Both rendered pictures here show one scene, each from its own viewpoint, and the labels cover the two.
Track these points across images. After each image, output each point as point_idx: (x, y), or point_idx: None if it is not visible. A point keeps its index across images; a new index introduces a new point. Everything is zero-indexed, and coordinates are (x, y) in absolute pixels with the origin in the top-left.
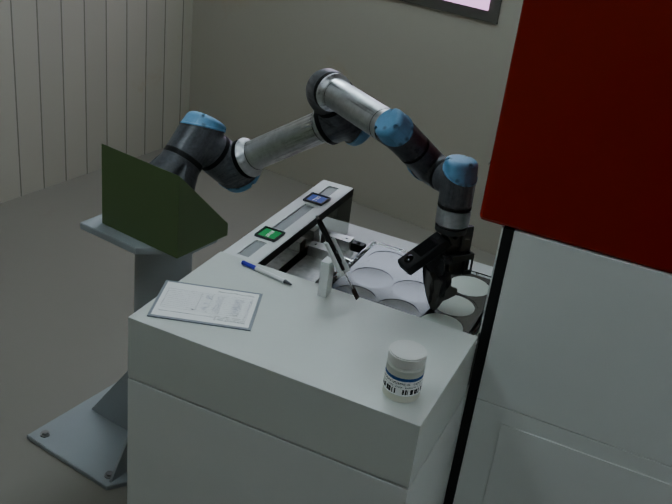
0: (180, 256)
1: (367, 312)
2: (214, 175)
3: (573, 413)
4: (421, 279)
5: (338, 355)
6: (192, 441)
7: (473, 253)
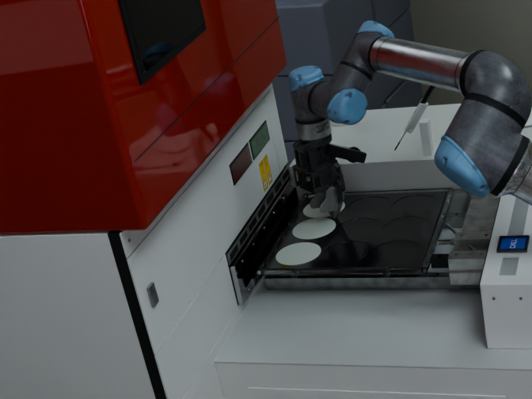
0: None
1: (385, 153)
2: None
3: None
4: (351, 243)
5: (393, 124)
6: None
7: (293, 165)
